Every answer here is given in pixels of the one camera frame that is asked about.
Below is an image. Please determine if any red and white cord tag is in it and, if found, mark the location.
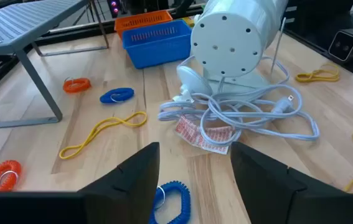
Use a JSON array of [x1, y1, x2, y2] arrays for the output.
[[174, 114, 236, 156]]

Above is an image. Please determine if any long yellow rubber band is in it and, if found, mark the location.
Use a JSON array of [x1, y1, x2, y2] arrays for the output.
[[59, 111, 148, 161]]

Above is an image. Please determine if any white round mounting plate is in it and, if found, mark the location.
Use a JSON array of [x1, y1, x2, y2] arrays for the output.
[[176, 65, 213, 97]]

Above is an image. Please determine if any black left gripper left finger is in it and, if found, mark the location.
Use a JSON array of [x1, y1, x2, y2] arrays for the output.
[[78, 142, 161, 224]]

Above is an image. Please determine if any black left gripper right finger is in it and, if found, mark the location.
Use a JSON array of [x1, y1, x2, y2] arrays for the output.
[[230, 141, 348, 224]]

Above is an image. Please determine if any orange plastic basket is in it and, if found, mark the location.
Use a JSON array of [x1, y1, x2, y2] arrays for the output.
[[114, 9, 173, 40]]

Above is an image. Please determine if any white spotlight lamp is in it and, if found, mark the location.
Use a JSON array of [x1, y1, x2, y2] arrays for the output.
[[190, 0, 290, 94]]

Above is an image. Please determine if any blue plastic basket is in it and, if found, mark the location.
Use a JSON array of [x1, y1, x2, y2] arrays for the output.
[[121, 19, 193, 69]]

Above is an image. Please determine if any grey perforated metal shelf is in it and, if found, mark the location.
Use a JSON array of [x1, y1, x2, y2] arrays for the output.
[[0, 0, 110, 131]]

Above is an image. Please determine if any black device with pink lights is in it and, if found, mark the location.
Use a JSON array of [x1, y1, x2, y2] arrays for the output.
[[109, 0, 121, 18]]

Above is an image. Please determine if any white lamp power cord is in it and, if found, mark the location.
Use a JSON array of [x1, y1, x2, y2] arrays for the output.
[[158, 55, 321, 147]]

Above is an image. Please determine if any blue spiral wrist coil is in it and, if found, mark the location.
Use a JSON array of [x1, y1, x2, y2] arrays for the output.
[[99, 87, 135, 105], [149, 180, 192, 224]]

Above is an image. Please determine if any black table-level camera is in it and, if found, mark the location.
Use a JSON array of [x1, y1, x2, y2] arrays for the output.
[[327, 28, 353, 63]]

